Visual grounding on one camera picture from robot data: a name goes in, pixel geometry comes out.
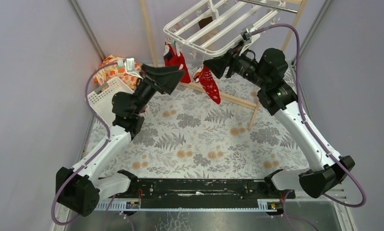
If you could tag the red santa sock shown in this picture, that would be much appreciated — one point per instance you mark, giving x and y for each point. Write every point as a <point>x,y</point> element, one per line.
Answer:
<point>174,57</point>

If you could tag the metal hanging rod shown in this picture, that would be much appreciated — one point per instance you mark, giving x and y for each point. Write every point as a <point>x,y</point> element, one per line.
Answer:
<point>269,6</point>

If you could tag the red patterned sock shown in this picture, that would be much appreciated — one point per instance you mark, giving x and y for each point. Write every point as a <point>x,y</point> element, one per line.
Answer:
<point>204,76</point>

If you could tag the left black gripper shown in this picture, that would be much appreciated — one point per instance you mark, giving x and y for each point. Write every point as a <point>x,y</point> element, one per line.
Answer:
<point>154,80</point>

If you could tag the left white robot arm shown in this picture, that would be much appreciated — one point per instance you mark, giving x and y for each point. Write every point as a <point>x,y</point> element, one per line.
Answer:
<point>118,108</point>

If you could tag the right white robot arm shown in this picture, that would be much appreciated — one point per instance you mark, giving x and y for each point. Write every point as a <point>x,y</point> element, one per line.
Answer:
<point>281,101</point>

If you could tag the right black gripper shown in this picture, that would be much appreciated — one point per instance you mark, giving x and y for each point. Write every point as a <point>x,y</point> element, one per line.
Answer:
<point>218,64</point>

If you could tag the white slotted cable duct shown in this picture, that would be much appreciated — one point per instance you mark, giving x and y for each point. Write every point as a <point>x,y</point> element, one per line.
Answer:
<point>184,205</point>

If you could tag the white plastic basket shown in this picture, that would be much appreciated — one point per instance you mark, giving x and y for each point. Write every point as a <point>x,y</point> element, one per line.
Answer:
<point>101,102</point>

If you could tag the wooden drying rack frame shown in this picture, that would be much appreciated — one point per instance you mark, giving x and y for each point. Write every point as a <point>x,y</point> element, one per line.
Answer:
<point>202,40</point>

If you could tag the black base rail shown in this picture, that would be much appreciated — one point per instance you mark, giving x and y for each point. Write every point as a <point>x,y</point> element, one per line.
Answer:
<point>206,189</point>

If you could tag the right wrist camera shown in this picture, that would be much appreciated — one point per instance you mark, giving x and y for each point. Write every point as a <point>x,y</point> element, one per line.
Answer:
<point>246,35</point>

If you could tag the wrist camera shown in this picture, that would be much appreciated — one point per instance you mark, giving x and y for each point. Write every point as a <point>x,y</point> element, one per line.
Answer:
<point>246,35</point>
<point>129,67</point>

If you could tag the floral patterned mat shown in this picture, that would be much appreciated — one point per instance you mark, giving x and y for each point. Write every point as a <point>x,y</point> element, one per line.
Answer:
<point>187,135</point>

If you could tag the orange floral cloth bundle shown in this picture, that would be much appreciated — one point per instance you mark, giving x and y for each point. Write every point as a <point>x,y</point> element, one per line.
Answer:
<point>111,71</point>

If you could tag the white clip sock hanger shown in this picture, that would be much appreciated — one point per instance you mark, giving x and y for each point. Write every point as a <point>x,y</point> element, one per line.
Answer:
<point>234,33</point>

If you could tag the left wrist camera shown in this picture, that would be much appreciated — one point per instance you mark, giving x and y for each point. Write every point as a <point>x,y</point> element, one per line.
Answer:
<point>129,67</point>

